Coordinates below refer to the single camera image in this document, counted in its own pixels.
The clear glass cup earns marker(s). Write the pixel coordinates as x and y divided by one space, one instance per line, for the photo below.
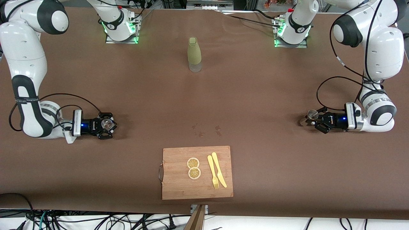
107 124

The wooden post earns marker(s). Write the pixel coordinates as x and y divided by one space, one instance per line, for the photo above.
196 220

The green sleeved glass bottle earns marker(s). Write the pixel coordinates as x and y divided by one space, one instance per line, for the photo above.
194 54

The steel measuring jigger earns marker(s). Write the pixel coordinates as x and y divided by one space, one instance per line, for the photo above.
312 113

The yellow plastic fork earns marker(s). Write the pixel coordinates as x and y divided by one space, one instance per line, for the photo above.
211 167

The lemon slice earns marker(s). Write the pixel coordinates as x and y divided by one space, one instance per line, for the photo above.
193 163
194 173

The wooden cutting board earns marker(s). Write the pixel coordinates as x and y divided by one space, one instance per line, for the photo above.
179 182

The yellow plastic knife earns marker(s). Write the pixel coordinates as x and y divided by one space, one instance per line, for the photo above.
218 167

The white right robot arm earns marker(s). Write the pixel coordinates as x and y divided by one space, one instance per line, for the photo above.
25 48

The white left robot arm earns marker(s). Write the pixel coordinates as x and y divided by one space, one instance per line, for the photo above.
385 54

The small metal bracket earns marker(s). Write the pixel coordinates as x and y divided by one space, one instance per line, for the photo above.
192 208

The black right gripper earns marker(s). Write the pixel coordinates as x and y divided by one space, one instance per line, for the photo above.
90 125

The brown table cloth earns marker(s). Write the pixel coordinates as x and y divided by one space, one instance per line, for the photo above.
255 80

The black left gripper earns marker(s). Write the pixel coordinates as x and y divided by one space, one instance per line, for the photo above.
334 120

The grey metal equipment box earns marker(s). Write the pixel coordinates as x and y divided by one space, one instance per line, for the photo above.
209 3

